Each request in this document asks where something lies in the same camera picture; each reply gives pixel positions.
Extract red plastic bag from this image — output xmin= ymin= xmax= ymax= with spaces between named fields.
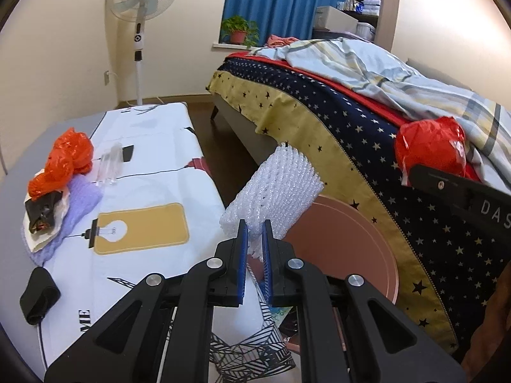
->
xmin=394 ymin=117 xmax=466 ymax=186

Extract white foam net sleeve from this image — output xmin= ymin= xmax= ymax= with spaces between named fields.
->
xmin=219 ymin=144 xmax=324 ymax=260

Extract white tissue paper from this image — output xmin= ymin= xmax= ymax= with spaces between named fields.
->
xmin=22 ymin=187 xmax=69 ymax=254

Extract orange plastic bag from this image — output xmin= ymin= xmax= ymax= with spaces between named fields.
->
xmin=28 ymin=127 xmax=94 ymax=201

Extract black wrapper trash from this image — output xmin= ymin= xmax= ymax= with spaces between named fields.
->
xmin=24 ymin=190 xmax=62 ymax=233

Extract person right hand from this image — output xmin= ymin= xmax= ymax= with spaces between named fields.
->
xmin=461 ymin=264 xmax=511 ymax=382

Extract star pattern bed sheet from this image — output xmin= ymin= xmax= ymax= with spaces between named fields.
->
xmin=208 ymin=54 xmax=510 ymax=354

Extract pink plastic basin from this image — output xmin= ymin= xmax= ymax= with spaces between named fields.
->
xmin=284 ymin=195 xmax=398 ymax=302

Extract white printed table cloth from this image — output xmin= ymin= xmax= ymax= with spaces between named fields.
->
xmin=39 ymin=102 xmax=296 ymax=380

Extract grey bed headboard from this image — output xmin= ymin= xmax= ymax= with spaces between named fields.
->
xmin=406 ymin=59 xmax=471 ymax=91

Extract plaid light blue duvet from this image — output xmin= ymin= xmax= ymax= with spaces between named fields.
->
xmin=251 ymin=38 xmax=510 ymax=193

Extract purple foam net sleeve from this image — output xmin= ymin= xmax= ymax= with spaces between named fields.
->
xmin=30 ymin=175 xmax=103 ymax=266

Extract wooden bookshelf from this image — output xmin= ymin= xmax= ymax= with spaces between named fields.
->
xmin=339 ymin=0 xmax=399 ymax=51

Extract white storage box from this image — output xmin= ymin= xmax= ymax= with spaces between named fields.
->
xmin=313 ymin=6 xmax=358 ymax=33

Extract pink folded clothes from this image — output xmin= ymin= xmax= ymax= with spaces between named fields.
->
xmin=264 ymin=35 xmax=299 ymax=49

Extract potted green plant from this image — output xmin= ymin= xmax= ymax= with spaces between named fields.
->
xmin=220 ymin=15 xmax=259 ymax=47

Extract grey bed frame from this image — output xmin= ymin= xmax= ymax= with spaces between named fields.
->
xmin=212 ymin=94 xmax=277 ymax=165

